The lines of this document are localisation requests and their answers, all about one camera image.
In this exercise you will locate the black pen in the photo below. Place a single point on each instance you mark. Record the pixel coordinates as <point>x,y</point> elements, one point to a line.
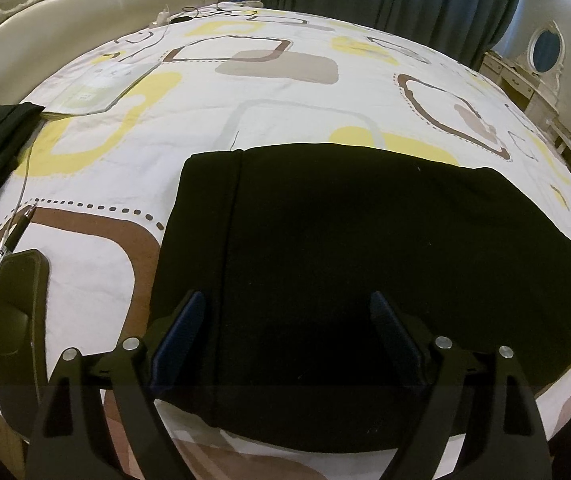
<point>10,245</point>

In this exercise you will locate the black pants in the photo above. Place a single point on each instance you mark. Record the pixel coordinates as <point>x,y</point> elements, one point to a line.
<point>365,240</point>

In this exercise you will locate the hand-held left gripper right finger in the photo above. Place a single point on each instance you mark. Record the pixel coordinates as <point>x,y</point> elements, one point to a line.
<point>396,342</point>

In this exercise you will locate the patterned bed sheet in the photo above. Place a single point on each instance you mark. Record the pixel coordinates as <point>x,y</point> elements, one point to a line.
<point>275,85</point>

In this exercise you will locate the cream dressing table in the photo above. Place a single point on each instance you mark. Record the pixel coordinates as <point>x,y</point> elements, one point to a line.
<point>520,85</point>

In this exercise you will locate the oval vanity mirror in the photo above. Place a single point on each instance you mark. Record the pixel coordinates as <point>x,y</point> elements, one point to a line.
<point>545,50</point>

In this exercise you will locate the cream tufted headboard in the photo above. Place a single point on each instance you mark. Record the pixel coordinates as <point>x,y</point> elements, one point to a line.
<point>65,10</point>

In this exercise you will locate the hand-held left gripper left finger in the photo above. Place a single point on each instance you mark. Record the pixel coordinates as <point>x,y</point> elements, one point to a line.
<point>175,346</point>

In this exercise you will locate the black phone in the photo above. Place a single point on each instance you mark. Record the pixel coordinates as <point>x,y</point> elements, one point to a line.
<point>18,320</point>

